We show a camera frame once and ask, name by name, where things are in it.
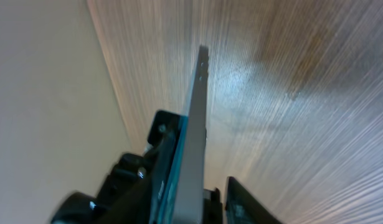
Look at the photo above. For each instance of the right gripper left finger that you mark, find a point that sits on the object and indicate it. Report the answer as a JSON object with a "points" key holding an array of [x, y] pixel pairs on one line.
{"points": [[138, 189]]}

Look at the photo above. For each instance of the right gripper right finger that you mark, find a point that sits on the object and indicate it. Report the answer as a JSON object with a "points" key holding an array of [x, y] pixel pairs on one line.
{"points": [[243, 208]]}

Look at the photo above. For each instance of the teal screen smartphone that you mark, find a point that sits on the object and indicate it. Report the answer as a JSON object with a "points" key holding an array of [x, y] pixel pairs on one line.
{"points": [[192, 155]]}

